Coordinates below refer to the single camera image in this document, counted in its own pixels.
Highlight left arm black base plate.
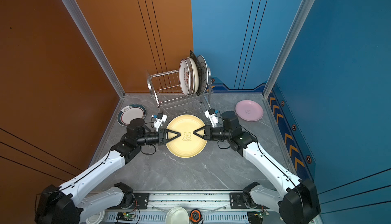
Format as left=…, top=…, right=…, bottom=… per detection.
left=109, top=192, right=150, bottom=210

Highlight yellow round plate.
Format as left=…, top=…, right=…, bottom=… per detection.
left=166, top=115, right=207, bottom=158

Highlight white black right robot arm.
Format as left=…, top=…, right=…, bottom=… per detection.
left=193, top=111, right=321, bottom=224

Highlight cream beige round plate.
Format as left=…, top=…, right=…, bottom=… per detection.
left=188, top=57, right=199, bottom=95

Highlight white round lid with label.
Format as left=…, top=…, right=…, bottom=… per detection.
left=86, top=210, right=105, bottom=224

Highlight white plate orange sunburst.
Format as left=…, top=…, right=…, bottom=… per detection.
left=186, top=57, right=195, bottom=96

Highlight white round bowl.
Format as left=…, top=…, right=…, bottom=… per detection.
left=165, top=207, right=189, bottom=224

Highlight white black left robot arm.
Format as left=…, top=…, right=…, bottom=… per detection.
left=35, top=119, right=181, bottom=224

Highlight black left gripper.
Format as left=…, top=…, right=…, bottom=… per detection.
left=136, top=129, right=180, bottom=148

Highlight orange black tape measure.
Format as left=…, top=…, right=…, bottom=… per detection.
left=189, top=209, right=204, bottom=224

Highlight black square floral plate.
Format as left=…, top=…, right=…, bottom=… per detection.
left=190, top=50, right=203, bottom=94

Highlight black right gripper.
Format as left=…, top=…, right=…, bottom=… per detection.
left=193, top=126, right=232, bottom=142

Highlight white plate green ring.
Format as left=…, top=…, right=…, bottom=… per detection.
left=197, top=55, right=211, bottom=93

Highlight green circuit board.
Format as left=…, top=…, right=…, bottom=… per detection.
left=116, top=212, right=137, bottom=222

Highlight aluminium frame rail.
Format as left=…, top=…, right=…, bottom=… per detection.
left=87, top=190, right=276, bottom=224

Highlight silver wire dish rack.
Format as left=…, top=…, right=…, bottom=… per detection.
left=146, top=70, right=213, bottom=120

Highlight white plate red characters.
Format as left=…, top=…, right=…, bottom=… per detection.
left=179, top=59, right=190, bottom=96

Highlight small circuit board with wires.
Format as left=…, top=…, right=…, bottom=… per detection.
left=247, top=210, right=269, bottom=224

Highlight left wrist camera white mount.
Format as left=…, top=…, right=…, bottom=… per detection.
left=152, top=113, right=168, bottom=131

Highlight white plate green maroon rim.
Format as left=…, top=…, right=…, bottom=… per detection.
left=117, top=104, right=147, bottom=126

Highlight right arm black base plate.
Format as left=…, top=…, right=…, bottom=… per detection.
left=229, top=192, right=269, bottom=210

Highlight pink round plate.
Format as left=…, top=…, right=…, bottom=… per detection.
left=235, top=100, right=264, bottom=122

